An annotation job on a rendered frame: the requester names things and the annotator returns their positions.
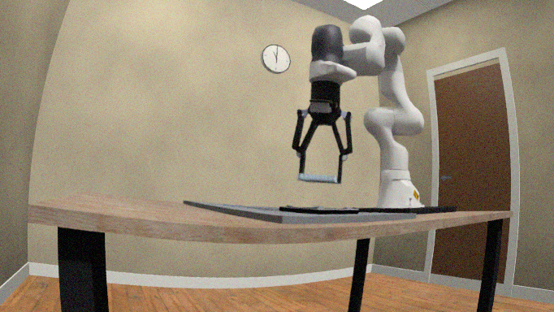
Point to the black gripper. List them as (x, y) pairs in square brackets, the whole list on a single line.
[(330, 90)]

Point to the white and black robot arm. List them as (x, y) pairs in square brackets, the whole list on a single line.
[(367, 60)]

